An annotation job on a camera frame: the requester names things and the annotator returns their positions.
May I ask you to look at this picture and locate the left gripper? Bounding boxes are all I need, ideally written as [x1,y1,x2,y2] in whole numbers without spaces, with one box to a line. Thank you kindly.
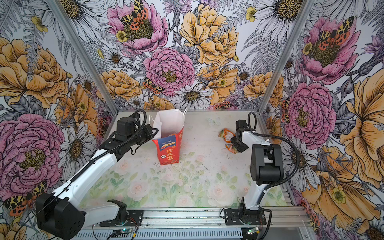
[127,124,159,146]

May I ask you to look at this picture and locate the red paper gift bag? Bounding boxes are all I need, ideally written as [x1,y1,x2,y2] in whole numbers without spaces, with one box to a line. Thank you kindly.
[150,109,187,166]

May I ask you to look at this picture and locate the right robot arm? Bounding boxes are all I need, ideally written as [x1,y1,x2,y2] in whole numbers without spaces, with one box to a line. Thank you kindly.
[231,130,284,225]

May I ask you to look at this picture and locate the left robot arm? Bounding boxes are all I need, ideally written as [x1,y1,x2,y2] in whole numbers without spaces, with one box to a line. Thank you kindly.
[36,124,159,240]

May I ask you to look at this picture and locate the small circuit board right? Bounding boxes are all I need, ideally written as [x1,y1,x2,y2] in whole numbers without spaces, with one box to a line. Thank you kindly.
[247,227,260,235]

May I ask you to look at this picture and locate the green circuit board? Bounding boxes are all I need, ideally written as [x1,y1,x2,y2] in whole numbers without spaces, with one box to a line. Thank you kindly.
[113,229,136,237]

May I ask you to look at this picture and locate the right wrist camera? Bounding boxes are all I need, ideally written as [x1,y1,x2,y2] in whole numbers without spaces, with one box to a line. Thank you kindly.
[236,120,248,132]

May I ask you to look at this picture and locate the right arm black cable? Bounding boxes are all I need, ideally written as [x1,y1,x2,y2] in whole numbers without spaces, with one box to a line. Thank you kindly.
[247,111,301,191]

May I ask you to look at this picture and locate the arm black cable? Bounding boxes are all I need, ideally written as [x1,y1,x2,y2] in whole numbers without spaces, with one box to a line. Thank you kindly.
[13,109,148,235]
[247,111,301,191]

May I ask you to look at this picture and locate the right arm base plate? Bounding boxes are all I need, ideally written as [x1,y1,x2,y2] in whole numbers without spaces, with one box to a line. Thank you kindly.
[220,208,267,226]

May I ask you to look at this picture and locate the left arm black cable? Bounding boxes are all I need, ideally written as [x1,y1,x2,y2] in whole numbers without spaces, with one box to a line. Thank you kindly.
[13,109,148,235]

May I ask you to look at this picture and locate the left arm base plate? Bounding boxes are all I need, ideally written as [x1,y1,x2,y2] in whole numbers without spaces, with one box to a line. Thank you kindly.
[99,210,144,227]

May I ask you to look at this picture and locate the aluminium front rail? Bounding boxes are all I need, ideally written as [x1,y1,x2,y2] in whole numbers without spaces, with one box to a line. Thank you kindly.
[53,206,311,230]

